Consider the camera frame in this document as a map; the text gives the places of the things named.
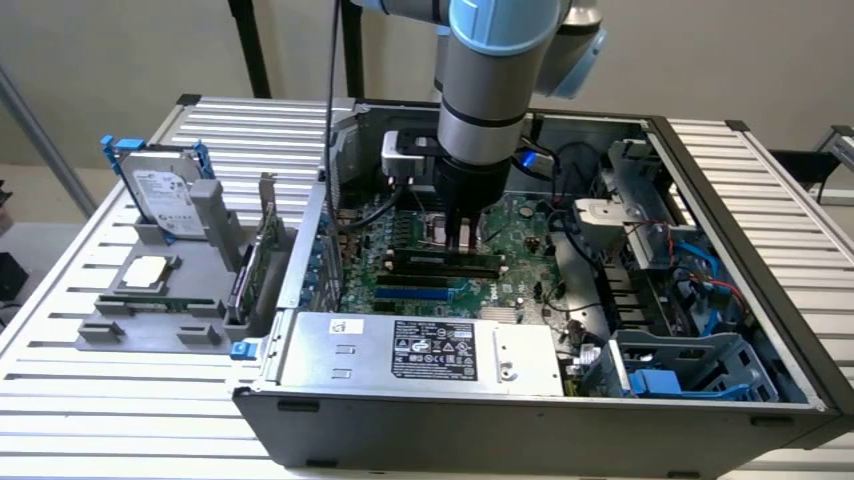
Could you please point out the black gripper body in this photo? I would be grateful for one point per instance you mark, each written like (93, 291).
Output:
(476, 185)

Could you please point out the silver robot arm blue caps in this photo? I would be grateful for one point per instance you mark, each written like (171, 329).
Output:
(481, 75)

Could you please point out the CPU socket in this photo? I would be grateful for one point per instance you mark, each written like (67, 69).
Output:
(433, 227)

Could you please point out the green motherboard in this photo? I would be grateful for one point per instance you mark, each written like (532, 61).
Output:
(521, 280)

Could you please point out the blue expansion slot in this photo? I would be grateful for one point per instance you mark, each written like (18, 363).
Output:
(408, 292)

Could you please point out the silver chipset heat sink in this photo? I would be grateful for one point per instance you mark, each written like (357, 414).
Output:
(502, 316)

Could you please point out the black expansion slot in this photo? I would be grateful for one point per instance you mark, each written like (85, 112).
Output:
(386, 306)

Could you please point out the silver metal drive cage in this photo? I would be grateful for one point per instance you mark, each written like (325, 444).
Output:
(634, 210)

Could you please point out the silver power supply unit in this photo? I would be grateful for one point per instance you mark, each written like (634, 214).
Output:
(374, 355)

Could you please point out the green graphics card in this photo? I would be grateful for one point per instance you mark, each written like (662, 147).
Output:
(257, 260)

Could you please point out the black stand pole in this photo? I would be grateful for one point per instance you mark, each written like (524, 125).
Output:
(354, 50)
(250, 45)

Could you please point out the blue case latch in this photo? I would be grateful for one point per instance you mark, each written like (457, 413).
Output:
(243, 349)

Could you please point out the black open PC case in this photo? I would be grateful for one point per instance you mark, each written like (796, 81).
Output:
(534, 435)

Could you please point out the blue-grey plastic disk bay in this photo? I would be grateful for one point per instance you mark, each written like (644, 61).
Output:
(708, 360)

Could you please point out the silver hard disk blue carrier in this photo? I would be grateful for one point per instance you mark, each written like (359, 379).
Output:
(161, 190)

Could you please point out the silver CPU chip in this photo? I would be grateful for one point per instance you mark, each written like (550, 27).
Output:
(147, 271)

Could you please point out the grey parts rack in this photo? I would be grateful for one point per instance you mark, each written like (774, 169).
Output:
(154, 325)

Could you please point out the dark box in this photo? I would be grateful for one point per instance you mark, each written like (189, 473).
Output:
(10, 275)

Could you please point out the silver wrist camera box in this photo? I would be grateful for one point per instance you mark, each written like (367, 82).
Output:
(401, 150)

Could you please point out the grey aluminium frame bar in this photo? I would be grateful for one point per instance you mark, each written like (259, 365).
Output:
(41, 130)

